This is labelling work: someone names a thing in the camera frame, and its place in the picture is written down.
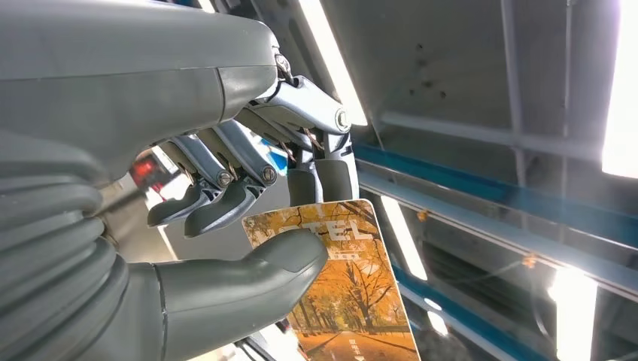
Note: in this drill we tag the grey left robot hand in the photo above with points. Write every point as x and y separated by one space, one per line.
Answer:
124 74

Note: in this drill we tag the orange autumn hotel card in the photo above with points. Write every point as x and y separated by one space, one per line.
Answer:
359 299

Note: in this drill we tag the ceiling light strip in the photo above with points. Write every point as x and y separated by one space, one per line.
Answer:
623 99
404 239
573 319
437 324
334 60

